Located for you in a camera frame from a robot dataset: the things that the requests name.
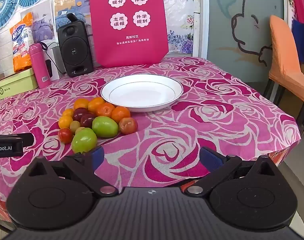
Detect small red jujube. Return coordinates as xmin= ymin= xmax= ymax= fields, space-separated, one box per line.
xmin=119 ymin=117 xmax=139 ymax=135

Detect orange covered chair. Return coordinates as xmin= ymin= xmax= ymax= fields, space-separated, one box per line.
xmin=263 ymin=15 xmax=304 ymax=128

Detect black speaker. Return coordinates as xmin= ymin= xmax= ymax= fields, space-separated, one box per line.
xmin=57 ymin=14 xmax=94 ymax=78

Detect large orange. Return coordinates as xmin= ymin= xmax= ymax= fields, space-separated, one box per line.
xmin=73 ymin=98 xmax=90 ymax=110
xmin=88 ymin=97 xmax=106 ymax=114

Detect green jujube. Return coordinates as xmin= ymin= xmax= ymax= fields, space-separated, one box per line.
xmin=92 ymin=116 xmax=119 ymax=138
xmin=71 ymin=127 xmax=98 ymax=154

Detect bedding wall poster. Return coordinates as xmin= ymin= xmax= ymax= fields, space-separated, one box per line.
xmin=20 ymin=0 xmax=55 ymax=44

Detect pink tote bag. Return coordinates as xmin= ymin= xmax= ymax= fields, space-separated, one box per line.
xmin=88 ymin=0 xmax=169 ymax=68

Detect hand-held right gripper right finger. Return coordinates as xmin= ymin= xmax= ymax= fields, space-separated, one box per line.
xmin=184 ymin=146 xmax=280 ymax=197

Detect cartoon painted glass door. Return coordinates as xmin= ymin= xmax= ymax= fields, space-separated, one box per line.
xmin=207 ymin=0 xmax=285 ymax=67

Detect orange paper cup packet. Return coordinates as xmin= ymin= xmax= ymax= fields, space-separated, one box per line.
xmin=9 ymin=12 xmax=34 ymax=73

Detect hanging blue bag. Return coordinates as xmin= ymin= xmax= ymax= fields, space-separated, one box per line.
xmin=291 ymin=19 xmax=304 ymax=63

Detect deep orange mandarin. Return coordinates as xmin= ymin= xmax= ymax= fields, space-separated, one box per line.
xmin=96 ymin=102 xmax=116 ymax=118
xmin=111 ymin=106 xmax=131 ymax=123

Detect pink thermos bottle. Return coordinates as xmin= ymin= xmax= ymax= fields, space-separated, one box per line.
xmin=29 ymin=42 xmax=52 ymax=89

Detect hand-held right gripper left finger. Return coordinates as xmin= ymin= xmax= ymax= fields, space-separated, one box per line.
xmin=26 ymin=145 xmax=119 ymax=197

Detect dark red plum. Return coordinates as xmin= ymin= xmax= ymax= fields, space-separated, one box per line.
xmin=72 ymin=107 xmax=89 ymax=122
xmin=80 ymin=112 xmax=96 ymax=128

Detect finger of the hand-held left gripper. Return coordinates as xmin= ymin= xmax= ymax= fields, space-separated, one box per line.
xmin=0 ymin=133 xmax=34 ymax=147

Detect pink rose printed tablecloth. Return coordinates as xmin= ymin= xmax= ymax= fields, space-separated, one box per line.
xmin=0 ymin=56 xmax=302 ymax=223

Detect light green box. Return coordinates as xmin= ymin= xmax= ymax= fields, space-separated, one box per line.
xmin=0 ymin=67 xmax=39 ymax=101

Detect black speaker cable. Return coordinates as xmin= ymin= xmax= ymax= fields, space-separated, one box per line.
xmin=40 ymin=41 xmax=67 ymax=75

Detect white box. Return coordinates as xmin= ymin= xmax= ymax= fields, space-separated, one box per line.
xmin=45 ymin=46 xmax=67 ymax=81

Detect small red-green jujube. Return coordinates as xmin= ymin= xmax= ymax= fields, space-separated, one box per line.
xmin=58 ymin=128 xmax=74 ymax=145

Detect white plate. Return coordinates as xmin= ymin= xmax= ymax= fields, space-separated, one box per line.
xmin=101 ymin=74 xmax=183 ymax=112

